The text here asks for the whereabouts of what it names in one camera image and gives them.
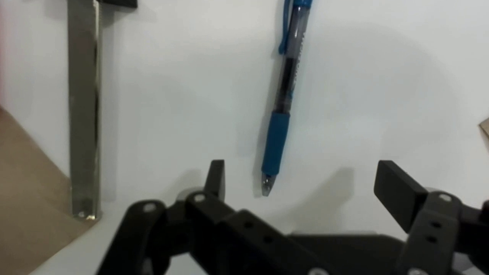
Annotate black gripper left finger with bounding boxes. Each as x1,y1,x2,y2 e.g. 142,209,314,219
94,159,333,275

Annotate grey cloth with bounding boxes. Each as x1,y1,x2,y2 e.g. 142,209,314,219
0,105,96,275

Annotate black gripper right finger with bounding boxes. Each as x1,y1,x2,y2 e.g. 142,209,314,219
372,159,489,275

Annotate bar clamp long orange handle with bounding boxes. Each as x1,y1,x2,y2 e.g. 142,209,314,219
67,0,139,222

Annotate blue pen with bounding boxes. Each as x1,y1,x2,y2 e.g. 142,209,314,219
259,0,314,199

